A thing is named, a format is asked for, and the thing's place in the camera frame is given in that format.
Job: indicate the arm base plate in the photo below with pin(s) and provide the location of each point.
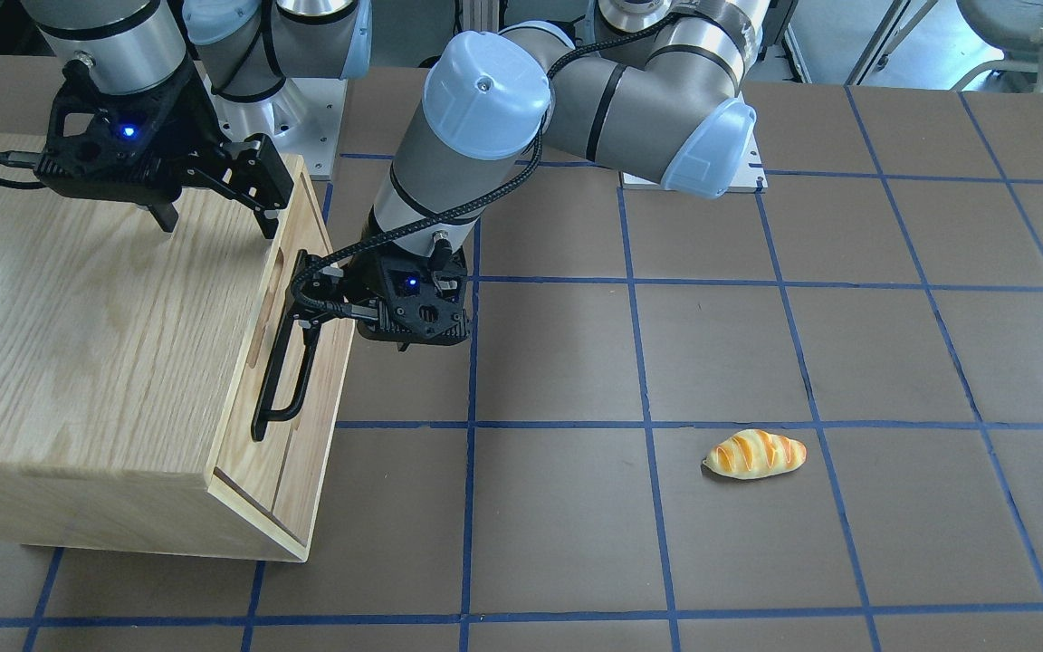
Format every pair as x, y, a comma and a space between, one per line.
304, 117
704, 178

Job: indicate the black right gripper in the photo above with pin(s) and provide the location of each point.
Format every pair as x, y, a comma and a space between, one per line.
179, 122

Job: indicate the striped toy bread loaf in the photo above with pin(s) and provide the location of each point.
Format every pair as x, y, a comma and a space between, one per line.
755, 454

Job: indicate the wooden drawer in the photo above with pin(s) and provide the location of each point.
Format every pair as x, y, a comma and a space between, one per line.
291, 362

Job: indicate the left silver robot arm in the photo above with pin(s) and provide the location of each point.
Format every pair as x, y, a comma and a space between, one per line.
656, 93

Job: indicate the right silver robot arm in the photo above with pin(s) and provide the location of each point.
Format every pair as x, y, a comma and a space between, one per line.
245, 51

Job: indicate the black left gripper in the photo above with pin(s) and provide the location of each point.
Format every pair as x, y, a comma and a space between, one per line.
360, 276

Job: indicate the light wooden drawer cabinet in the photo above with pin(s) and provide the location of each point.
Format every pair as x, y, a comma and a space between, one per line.
131, 362

